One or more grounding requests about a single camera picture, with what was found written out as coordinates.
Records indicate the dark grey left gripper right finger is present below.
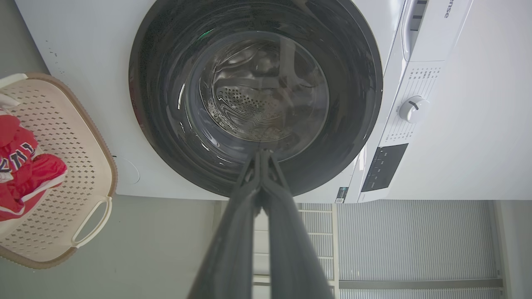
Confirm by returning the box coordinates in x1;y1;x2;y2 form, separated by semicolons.
262;150;334;299

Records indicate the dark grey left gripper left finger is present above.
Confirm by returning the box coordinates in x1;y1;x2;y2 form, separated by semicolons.
187;150;263;299

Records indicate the black round glass washer door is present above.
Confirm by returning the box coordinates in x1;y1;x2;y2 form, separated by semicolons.
129;0;384;198

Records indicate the white front-load washing machine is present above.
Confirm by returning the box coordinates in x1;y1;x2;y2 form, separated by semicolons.
15;0;532;204

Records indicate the grey ribbed shutter panel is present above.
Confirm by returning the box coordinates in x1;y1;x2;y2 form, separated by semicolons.
337;200;501;281

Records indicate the black washer display panel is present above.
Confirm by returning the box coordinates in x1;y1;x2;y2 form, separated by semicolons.
361;143;409;193

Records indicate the round drain filter cover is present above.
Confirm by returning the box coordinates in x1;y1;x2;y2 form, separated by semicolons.
112;154;141;186

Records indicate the beige perforated laundry basket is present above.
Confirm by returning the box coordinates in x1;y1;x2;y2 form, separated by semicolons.
0;73;118;270

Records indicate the white round control knob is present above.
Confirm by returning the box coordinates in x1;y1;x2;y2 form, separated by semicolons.
399;96;431;124

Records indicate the red sports garment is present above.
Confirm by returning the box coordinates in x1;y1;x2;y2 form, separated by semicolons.
0;109;68;222

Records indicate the white detergent drawer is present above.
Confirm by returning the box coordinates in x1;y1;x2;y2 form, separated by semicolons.
401;0;474;63

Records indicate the white cloth garment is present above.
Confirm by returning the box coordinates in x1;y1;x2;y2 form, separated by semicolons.
0;93;21;110

